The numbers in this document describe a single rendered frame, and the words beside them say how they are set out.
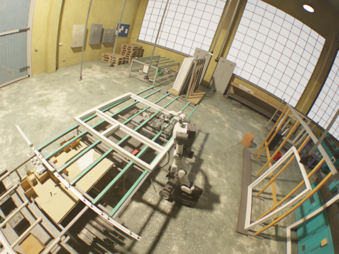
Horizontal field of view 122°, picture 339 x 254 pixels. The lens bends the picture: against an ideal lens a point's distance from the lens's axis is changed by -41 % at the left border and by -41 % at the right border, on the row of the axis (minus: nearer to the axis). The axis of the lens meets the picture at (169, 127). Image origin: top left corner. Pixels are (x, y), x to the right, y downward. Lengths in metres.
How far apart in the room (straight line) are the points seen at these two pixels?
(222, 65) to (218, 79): 0.83
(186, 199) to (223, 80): 7.34
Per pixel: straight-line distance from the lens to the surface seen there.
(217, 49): 9.06
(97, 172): 2.21
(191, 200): 2.80
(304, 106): 10.30
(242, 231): 3.22
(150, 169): 1.96
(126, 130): 2.46
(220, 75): 9.03
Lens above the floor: 2.42
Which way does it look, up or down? 33 degrees down
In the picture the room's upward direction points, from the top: 19 degrees clockwise
